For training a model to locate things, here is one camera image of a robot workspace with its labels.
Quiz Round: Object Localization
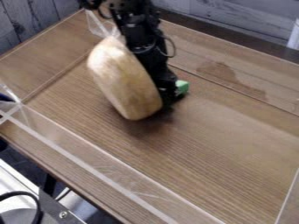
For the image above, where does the clear acrylic front barrier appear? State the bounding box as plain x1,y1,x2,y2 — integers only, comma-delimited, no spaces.
0,84,225,224

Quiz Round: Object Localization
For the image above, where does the brown wooden bowl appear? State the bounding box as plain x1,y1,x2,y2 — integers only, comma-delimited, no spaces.
86,36,162,121

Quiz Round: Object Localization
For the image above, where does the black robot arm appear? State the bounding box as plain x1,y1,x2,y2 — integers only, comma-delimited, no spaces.
78,0,188,106

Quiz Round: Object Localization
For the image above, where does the grey metal mount plate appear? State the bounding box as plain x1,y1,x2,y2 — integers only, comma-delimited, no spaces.
0,200,88,224

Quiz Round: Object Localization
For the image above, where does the white post at right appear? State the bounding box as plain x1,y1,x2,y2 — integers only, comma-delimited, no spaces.
287,22,299,50

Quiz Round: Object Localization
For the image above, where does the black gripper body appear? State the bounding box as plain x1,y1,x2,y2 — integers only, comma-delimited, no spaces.
133,47,177,93

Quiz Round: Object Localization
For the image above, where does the green rectangular block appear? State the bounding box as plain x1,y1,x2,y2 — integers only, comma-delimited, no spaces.
174,80,189,96

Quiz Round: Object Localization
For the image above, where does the black cable loop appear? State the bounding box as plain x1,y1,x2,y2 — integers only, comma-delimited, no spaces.
0,191,44,224

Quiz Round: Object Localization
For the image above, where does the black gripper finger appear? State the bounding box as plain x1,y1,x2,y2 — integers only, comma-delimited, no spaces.
158,87,184,109

